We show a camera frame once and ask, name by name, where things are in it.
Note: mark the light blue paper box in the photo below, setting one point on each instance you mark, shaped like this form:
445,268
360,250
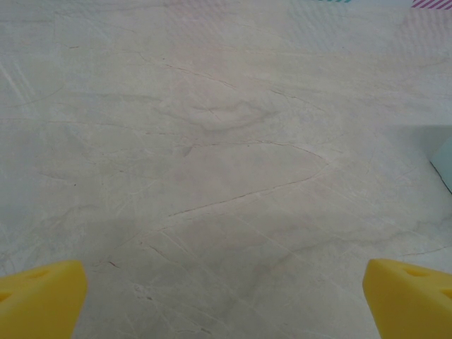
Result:
445,166

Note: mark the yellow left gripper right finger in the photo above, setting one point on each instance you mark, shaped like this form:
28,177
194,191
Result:
413,303

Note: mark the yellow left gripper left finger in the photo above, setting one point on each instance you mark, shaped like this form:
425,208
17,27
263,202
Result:
39,303

